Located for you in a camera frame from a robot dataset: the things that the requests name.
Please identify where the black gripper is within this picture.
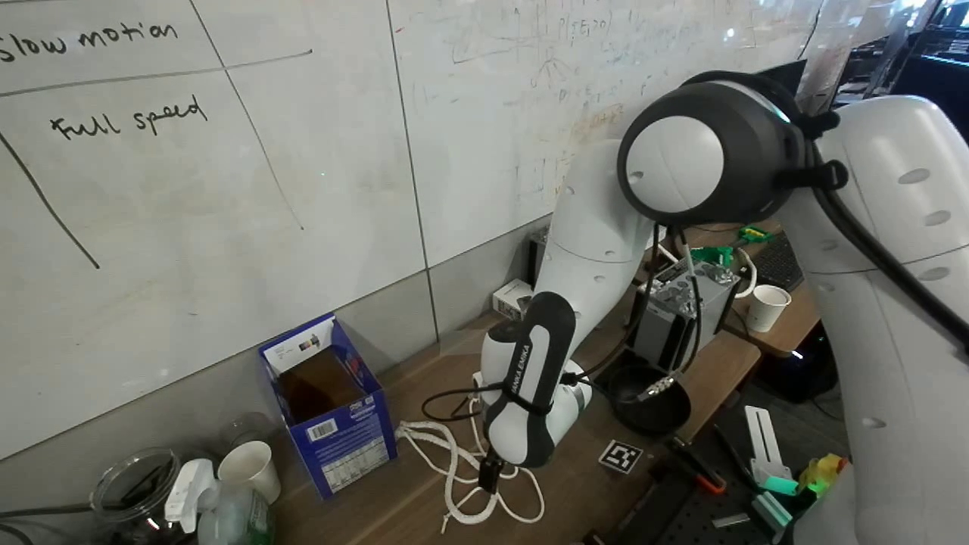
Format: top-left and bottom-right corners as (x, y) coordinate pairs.
(476, 452), (504, 497)

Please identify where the thin white rope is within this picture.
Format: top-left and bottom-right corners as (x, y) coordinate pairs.
(435, 456), (547, 534)

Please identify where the thick white braided rope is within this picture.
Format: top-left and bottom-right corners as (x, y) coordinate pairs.
(393, 418), (504, 529)

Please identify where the blue Oreo cardboard box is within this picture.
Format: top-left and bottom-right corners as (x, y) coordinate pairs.
(256, 312), (399, 503)

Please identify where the black white AprilTag marker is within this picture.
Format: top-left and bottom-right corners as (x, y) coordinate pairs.
(597, 436), (648, 477)

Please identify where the black bowl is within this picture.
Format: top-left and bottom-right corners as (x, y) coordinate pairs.
(606, 367), (696, 440)

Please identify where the grey battery with foil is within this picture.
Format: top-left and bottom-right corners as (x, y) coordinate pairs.
(628, 262), (740, 376)

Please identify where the white paper cup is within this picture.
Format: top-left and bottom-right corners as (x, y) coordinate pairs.
(741, 280), (796, 337)
(216, 440), (284, 506)

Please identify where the white plastic strip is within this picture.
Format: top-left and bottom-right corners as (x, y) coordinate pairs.
(741, 401), (796, 485)

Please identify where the teal plastic part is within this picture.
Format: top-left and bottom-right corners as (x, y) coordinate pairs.
(750, 473), (812, 533)

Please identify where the black bulky object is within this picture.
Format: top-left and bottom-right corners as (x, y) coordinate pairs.
(754, 325), (842, 404)

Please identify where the yellow green plastic part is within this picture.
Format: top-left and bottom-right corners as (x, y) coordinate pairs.
(796, 452), (848, 498)

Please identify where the clear glass jar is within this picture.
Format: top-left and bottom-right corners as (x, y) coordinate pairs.
(86, 448), (184, 534)

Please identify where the black tool orange handle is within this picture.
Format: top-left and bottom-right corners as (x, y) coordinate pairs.
(662, 433), (729, 498)

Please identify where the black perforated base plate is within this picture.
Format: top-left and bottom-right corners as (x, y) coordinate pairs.
(601, 388), (860, 545)

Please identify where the green cable bundle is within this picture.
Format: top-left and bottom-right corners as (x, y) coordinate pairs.
(692, 223), (779, 273)

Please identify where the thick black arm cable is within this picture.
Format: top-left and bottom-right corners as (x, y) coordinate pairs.
(776, 107), (969, 350)

